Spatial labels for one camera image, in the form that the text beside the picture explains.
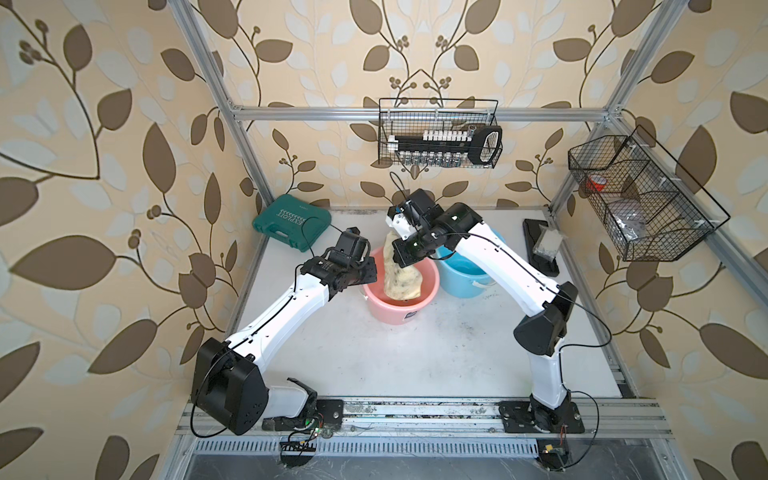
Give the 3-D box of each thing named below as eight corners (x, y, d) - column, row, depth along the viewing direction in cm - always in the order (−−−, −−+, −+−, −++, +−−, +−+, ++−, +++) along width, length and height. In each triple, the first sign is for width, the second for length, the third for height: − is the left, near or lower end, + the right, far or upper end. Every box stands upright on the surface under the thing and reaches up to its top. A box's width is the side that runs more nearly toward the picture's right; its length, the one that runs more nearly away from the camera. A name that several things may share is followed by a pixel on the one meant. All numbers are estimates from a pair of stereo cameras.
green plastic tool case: (250, 226, 117) (245, 218, 113) (285, 197, 128) (282, 188, 124) (303, 254, 108) (300, 246, 104) (336, 220, 119) (334, 211, 115)
